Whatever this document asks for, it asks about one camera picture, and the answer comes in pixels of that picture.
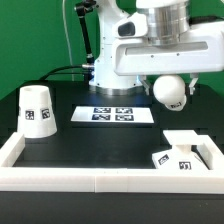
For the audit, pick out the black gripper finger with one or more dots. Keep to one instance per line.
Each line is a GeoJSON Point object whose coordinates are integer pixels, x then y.
{"type": "Point", "coordinates": [193, 80]}
{"type": "Point", "coordinates": [146, 84]}

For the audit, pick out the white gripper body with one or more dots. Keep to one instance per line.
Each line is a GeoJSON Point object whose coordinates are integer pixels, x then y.
{"type": "Point", "coordinates": [199, 49]}

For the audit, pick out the white lamp bulb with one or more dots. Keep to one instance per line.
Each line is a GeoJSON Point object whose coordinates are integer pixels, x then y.
{"type": "Point", "coordinates": [170, 91]}

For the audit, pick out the white lamp base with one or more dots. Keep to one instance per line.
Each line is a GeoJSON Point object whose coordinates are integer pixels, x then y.
{"type": "Point", "coordinates": [180, 156]}

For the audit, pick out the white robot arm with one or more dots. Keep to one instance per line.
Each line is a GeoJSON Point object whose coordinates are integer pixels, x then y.
{"type": "Point", "coordinates": [156, 40]}

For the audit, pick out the white lamp shade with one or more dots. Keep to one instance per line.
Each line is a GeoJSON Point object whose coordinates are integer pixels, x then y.
{"type": "Point", "coordinates": [36, 118]}

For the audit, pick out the white marker tag plate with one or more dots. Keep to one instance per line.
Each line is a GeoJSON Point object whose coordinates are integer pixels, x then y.
{"type": "Point", "coordinates": [112, 114]}

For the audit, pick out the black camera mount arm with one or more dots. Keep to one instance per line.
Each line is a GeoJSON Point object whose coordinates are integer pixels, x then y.
{"type": "Point", "coordinates": [82, 8]}

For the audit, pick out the white U-shaped fence frame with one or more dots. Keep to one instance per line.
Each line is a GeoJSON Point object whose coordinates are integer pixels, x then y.
{"type": "Point", "coordinates": [111, 180]}

